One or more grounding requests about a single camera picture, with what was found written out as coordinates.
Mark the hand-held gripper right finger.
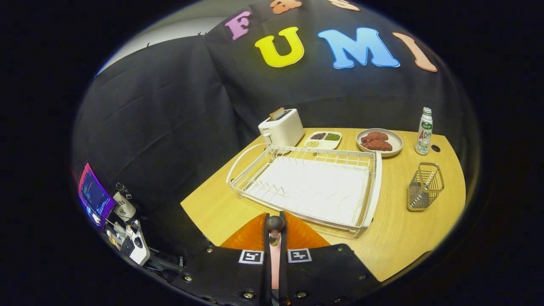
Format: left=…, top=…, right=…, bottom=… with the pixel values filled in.
left=280, top=211, right=381, bottom=306

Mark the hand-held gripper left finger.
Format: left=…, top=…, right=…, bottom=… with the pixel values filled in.
left=172, top=212, right=269, bottom=306

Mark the pink plate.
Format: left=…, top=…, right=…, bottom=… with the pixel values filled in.
left=270, top=242, right=282, bottom=292

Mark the dark-handled spoon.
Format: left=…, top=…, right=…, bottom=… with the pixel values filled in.
left=264, top=215, right=285, bottom=247

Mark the white wire dish rack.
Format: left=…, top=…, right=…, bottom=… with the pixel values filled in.
left=226, top=144, right=383, bottom=238

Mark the metal wire basket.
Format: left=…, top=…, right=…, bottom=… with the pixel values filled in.
left=407, top=162, right=445, bottom=212

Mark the white divided dish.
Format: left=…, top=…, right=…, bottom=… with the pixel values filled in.
left=303, top=131, right=343, bottom=150

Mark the grey round plate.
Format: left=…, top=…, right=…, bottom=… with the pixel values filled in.
left=356, top=128, right=403, bottom=158

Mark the white drain tray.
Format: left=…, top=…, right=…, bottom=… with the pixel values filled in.
left=246, top=157, right=370, bottom=227

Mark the white device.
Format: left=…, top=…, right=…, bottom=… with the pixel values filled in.
left=104, top=219, right=150, bottom=266

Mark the white cup with logo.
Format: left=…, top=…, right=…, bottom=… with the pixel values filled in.
left=112, top=190, right=136, bottom=221

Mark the red meat piece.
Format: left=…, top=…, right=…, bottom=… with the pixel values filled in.
left=361, top=140, right=393, bottom=152
left=360, top=131, right=389, bottom=143

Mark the white toaster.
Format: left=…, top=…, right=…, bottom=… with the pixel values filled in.
left=258, top=108, right=305, bottom=148

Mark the computer monitor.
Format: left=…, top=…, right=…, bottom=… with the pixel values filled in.
left=78, top=162, right=116, bottom=228

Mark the white drink bottle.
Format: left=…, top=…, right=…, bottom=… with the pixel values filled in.
left=415, top=107, right=433, bottom=156

